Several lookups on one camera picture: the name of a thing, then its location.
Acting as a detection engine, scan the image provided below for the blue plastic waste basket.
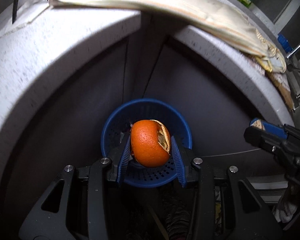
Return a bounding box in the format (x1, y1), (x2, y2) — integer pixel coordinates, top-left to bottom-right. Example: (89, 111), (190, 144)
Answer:
(101, 98), (192, 188)

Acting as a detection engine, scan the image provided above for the orange peel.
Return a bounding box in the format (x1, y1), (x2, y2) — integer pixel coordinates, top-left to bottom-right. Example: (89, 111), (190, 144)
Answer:
(130, 120), (171, 168)

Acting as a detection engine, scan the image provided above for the yellow striped cloth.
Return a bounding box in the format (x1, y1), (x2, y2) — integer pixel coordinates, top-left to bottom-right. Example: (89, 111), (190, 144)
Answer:
(48, 0), (286, 73)

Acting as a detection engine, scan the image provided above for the checkered brown cloth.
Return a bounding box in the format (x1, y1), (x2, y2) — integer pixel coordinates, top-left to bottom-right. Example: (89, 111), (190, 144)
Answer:
(243, 53), (294, 111)

